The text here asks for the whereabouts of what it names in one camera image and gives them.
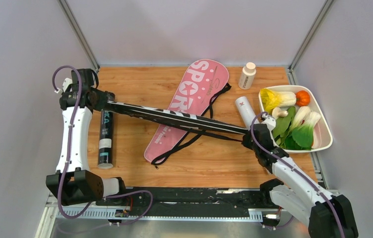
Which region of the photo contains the black racket cover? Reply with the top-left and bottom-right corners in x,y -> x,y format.
104,101 -> 249,141

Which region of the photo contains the orange tomato toy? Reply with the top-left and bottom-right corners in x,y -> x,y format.
295,90 -> 311,107

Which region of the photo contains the black shuttlecock tube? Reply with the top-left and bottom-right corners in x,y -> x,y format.
98,111 -> 114,169

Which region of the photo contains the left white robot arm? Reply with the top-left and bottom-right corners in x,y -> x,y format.
46,65 -> 128,219

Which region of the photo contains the mushroom toy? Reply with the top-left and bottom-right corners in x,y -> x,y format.
271,107 -> 288,119

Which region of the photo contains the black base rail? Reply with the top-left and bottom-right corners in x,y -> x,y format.
95,186 -> 282,219

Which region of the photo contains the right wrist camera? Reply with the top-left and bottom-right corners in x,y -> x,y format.
261,114 -> 276,132

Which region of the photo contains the white shuttlecock tube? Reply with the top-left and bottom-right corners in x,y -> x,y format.
235,96 -> 256,130

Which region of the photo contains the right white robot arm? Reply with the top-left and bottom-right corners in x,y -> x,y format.
242,112 -> 359,238

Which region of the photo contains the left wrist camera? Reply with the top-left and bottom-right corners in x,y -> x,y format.
55,77 -> 72,94

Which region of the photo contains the yellow napa cabbage toy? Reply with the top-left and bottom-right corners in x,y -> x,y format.
260,88 -> 297,113

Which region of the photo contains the bok choy toy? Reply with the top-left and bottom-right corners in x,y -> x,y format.
291,112 -> 321,150

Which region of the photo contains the beige plastic bottle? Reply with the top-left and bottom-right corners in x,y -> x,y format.
238,62 -> 256,90

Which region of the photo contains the green leaf vegetable toy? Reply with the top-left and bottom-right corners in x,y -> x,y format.
272,106 -> 296,145

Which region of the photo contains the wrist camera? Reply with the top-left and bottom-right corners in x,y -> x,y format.
261,114 -> 276,132
55,77 -> 72,94

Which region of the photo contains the pink racket cover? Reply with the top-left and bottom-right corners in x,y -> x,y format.
144,59 -> 231,166

